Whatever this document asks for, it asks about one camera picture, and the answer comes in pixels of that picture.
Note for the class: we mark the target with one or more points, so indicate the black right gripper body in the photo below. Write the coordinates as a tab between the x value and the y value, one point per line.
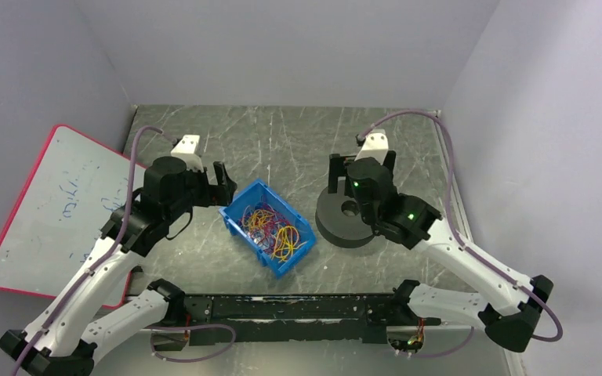
342	169

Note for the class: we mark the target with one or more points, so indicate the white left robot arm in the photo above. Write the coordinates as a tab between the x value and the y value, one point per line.
68	338

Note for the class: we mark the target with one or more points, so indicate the pink framed whiteboard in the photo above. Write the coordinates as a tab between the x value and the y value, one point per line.
72	189

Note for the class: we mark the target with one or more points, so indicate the black cable spool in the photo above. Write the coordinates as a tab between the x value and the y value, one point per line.
339	221

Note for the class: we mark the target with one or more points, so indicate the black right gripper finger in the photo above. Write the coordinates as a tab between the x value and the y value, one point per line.
389	161
337	168

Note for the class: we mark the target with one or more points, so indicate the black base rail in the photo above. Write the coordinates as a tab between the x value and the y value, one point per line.
303	318

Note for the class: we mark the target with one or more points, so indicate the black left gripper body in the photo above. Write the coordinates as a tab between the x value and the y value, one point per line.
213	183

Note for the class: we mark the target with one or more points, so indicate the blue plastic bin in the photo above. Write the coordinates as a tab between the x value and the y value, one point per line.
276	233

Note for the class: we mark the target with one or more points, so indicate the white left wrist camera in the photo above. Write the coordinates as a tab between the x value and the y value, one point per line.
187	150

